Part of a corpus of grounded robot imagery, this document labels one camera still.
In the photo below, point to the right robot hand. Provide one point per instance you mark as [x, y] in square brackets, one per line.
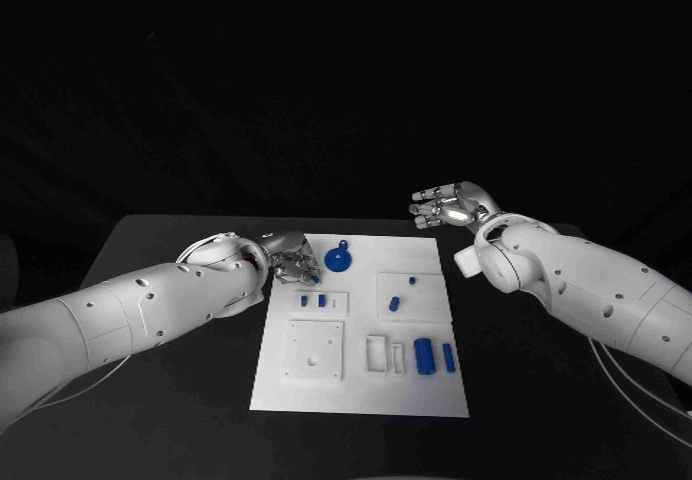
[458, 210]

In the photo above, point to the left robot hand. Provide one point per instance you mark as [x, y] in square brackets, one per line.
[285, 247]

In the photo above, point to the blue short cylinder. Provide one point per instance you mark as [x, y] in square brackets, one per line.
[393, 303]

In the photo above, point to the blue long thin cylinder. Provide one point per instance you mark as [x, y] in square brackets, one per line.
[448, 358]

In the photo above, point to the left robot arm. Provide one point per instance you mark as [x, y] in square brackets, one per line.
[134, 318]

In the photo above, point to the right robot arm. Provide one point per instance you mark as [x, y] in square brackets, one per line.
[566, 281]

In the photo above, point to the white task board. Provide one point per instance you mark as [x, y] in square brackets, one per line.
[324, 397]

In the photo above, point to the blue gear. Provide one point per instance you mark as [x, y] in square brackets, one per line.
[337, 260]

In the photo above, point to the blue thick cylinder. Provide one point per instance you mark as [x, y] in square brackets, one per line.
[424, 356]

